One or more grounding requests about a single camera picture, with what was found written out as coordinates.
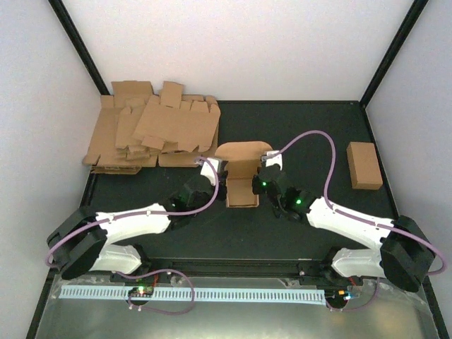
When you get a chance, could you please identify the purple cable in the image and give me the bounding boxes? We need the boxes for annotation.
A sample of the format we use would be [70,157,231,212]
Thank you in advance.
[275,130,448,313]
[44,156,227,316]

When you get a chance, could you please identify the folded brown cardboard box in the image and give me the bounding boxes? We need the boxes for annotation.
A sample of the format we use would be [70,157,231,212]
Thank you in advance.
[346,142,383,190]

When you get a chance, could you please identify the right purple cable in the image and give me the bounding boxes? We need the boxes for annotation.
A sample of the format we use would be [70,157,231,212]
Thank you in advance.
[275,130,448,313]

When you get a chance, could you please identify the metal base plate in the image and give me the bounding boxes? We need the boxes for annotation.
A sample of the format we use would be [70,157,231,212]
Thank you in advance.
[29,278,449,338]

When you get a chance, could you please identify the stack of flat cardboard blanks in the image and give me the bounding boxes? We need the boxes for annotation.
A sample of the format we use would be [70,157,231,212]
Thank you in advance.
[83,81,220,174]

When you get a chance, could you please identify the left black frame post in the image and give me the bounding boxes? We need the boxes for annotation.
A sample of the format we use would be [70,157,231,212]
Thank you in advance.
[48,0,110,95]

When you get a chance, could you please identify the right black frame post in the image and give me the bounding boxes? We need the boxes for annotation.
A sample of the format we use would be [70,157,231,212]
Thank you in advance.
[359,0,429,108]

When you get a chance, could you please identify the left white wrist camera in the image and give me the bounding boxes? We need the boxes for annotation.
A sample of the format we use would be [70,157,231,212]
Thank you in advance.
[194,156,225,186]

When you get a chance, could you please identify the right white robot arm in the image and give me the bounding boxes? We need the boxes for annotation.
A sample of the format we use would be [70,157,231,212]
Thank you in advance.
[252,165,436,292]

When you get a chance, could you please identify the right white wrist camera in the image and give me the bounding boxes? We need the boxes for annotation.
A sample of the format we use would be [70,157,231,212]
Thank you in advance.
[261,150,283,170]

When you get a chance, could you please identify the light blue slotted cable duct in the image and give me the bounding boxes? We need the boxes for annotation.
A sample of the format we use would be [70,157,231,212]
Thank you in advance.
[59,285,326,306]

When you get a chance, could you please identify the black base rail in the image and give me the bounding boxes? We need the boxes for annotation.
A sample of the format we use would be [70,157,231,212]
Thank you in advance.
[130,258,360,286]

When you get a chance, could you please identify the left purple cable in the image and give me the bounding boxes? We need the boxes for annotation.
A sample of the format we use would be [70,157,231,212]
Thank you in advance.
[44,156,227,316]

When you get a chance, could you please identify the black frame post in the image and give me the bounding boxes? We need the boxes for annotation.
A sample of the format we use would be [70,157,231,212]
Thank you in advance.
[48,0,110,95]
[359,0,429,108]

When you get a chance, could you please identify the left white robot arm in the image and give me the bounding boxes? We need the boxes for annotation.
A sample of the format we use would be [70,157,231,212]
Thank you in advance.
[45,173,227,282]

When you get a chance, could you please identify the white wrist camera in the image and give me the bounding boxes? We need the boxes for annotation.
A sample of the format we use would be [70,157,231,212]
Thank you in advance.
[194,156,225,186]
[261,150,283,170]

